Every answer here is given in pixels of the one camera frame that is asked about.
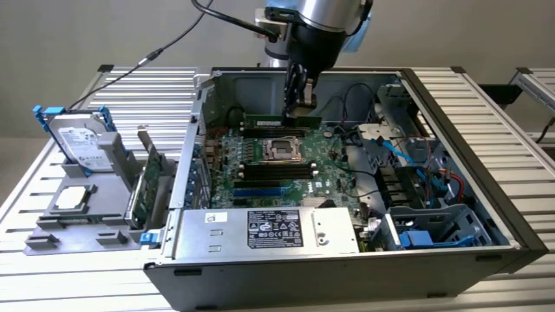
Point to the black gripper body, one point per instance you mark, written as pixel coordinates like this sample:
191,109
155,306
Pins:
317,45

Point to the green RAM stick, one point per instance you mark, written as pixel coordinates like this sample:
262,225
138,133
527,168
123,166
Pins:
265,123

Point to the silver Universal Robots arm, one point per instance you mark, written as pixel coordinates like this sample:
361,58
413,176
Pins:
330,11

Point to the black RAM slot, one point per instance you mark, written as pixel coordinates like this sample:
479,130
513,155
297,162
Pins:
265,130
275,167
278,175

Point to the green motherboard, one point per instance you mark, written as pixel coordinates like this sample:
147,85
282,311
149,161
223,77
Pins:
321,152

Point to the CPU socket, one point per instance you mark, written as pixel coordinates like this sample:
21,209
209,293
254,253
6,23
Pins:
281,149

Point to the black expansion slot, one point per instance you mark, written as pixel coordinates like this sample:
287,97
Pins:
257,185

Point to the blue expansion slot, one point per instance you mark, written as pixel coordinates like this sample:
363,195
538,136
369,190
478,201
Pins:
257,192

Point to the silver chipset heatsink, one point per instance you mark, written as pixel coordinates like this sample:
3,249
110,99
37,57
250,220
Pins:
319,203

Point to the green graphics card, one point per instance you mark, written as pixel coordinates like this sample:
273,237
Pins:
147,182

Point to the silver power supply unit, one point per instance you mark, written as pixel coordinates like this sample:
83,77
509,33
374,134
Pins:
234,234

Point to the grey disk bay cage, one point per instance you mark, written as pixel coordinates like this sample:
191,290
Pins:
438,224

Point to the metal slat side table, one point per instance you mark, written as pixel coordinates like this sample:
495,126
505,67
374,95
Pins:
535,87

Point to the blue plastic latch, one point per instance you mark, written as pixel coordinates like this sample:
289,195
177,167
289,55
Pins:
149,240

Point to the open black PC case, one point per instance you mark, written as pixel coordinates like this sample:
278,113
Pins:
330,279

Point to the silver CPU chip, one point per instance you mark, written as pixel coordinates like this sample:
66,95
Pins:
75,197

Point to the grey parts rack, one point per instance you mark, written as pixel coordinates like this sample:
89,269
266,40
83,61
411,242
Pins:
87,227

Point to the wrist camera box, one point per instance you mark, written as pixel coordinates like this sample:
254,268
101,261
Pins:
273,24

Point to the grey metal drive bracket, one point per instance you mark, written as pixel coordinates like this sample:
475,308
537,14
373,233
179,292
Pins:
389,107

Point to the hard disk with blue bracket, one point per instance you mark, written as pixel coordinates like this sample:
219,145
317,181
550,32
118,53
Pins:
78,139

